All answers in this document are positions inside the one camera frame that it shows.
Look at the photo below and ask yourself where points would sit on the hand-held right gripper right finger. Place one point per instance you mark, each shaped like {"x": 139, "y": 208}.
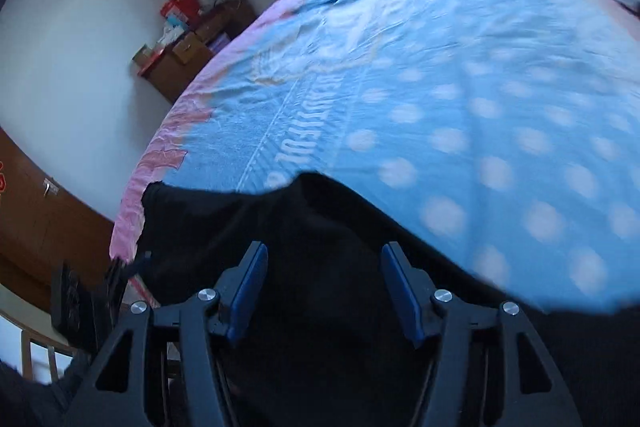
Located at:
{"x": 402, "y": 294}

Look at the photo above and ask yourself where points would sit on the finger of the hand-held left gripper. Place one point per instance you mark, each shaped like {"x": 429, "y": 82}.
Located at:
{"x": 139, "y": 263}

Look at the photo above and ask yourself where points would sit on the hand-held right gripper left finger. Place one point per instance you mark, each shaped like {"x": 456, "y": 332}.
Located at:
{"x": 246, "y": 294}

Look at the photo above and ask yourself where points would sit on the black pants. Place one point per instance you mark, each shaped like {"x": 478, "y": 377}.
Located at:
{"x": 325, "y": 227}

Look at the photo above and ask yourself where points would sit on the brown wooden wardrobe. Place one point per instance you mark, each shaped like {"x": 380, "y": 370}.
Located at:
{"x": 45, "y": 232}

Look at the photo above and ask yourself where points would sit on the person's dark clothing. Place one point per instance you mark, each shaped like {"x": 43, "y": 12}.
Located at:
{"x": 35, "y": 397}

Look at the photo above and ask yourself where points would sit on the cardboard box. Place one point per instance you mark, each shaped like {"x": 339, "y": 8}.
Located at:
{"x": 146, "y": 56}

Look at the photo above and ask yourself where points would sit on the wooden dresser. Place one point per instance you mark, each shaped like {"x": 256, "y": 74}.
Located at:
{"x": 192, "y": 52}

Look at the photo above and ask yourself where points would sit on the blue polka dot bed sheet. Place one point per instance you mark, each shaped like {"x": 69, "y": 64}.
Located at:
{"x": 450, "y": 57}

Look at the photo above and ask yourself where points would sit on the red box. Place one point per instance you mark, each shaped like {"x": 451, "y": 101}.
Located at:
{"x": 180, "y": 4}

